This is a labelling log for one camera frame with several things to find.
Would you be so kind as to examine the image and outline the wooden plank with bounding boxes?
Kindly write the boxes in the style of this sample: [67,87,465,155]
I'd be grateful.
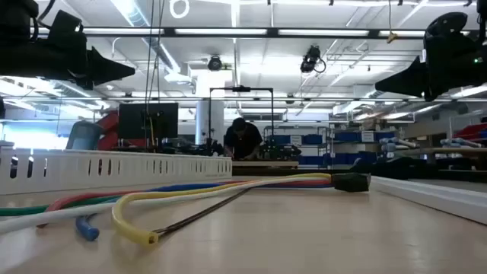
[393,146,487,156]

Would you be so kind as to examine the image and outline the blue cable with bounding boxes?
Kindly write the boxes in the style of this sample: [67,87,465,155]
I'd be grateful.
[74,180,335,242]

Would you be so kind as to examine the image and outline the blue storage bins shelf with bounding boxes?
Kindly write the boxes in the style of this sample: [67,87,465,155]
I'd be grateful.
[264,131,399,167]

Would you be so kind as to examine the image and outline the black ceiling camera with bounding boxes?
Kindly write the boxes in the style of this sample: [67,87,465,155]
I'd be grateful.
[206,54,224,72]

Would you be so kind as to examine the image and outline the grey pipe rolls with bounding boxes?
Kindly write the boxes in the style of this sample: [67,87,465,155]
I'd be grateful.
[378,136,419,159]
[439,137,485,149]

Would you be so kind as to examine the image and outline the white slotted cable duct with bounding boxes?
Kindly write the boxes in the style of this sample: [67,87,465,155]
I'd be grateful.
[0,146,234,196]

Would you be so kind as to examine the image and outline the white duct cover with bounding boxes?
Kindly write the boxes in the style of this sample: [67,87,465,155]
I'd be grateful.
[371,175,487,226]

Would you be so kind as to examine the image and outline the black braided cable sleeve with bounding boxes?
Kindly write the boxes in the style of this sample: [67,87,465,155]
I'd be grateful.
[329,171,372,193]

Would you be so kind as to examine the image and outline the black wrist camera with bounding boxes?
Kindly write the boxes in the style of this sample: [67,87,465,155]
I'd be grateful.
[47,9,88,49]
[424,11,469,43]

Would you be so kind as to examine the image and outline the red machine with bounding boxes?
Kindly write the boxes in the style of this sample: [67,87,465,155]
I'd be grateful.
[95,110,148,151]

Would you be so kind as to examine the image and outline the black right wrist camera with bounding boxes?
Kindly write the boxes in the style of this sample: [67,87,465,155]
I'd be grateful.
[424,11,469,43]

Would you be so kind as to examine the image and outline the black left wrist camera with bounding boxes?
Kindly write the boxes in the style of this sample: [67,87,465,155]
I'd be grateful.
[47,9,88,49]

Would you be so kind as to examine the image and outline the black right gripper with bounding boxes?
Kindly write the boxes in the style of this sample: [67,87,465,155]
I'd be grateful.
[374,33,487,102]

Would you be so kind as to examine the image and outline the green cable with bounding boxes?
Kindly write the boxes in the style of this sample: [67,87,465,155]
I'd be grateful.
[0,193,129,218]

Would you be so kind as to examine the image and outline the black left camera cable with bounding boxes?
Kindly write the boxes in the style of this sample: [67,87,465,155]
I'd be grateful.
[30,0,59,42]

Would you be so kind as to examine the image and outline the white ceiling ring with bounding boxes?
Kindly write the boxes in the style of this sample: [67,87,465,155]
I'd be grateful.
[168,0,191,20]

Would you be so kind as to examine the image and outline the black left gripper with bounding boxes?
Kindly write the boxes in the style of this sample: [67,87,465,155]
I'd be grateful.
[0,33,136,91]

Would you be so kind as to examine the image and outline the person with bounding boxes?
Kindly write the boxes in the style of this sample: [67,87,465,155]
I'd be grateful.
[222,116,265,161]

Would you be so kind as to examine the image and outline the yellow hanging hook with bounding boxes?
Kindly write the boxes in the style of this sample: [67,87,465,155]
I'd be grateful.
[386,0,399,44]

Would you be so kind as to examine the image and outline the black monitor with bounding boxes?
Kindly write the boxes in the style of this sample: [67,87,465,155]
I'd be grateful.
[117,102,180,141]

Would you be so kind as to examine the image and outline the black background rig frame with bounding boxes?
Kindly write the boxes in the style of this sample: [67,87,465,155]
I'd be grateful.
[207,85,275,150]

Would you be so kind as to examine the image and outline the bundle of coloured cables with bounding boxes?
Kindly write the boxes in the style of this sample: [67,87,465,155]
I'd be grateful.
[0,175,333,235]

